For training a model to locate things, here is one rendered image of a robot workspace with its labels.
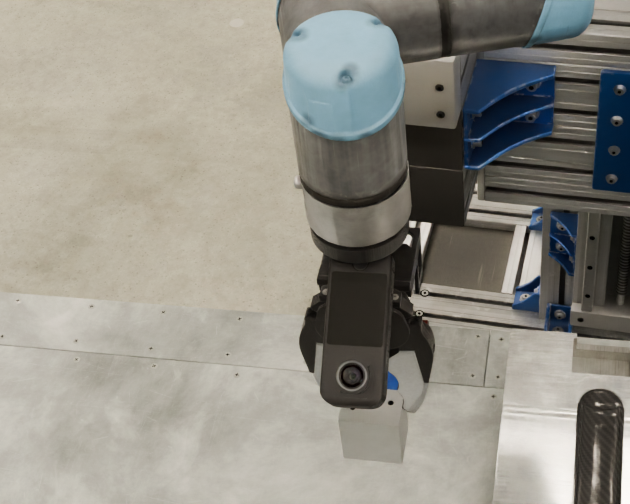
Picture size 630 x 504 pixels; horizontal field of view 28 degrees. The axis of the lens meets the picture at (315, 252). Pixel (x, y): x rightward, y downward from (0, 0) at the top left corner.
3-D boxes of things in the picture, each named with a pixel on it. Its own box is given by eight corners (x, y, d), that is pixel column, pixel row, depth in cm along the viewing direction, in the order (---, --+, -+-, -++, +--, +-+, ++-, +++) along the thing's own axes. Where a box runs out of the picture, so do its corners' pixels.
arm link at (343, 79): (391, -11, 81) (411, 70, 75) (400, 118, 89) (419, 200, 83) (271, 7, 81) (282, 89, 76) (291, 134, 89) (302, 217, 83)
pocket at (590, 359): (572, 358, 116) (574, 332, 113) (631, 362, 115) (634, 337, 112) (569, 397, 113) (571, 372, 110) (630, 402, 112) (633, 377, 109)
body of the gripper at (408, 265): (427, 279, 101) (421, 169, 92) (412, 363, 95) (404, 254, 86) (333, 272, 102) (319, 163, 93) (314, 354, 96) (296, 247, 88)
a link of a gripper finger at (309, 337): (353, 365, 101) (371, 299, 95) (350, 383, 100) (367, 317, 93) (297, 352, 101) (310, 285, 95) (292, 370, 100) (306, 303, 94)
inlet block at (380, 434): (368, 338, 113) (363, 298, 110) (423, 342, 112) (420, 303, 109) (343, 458, 105) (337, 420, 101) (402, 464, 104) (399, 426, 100)
